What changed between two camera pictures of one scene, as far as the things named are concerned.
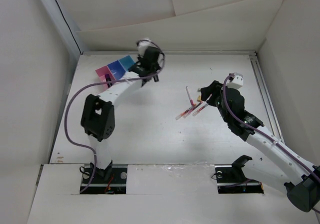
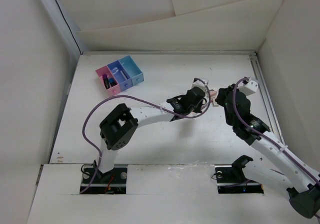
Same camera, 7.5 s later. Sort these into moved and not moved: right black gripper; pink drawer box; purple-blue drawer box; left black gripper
Moved: left black gripper; right black gripper
Not moved: pink drawer box; purple-blue drawer box
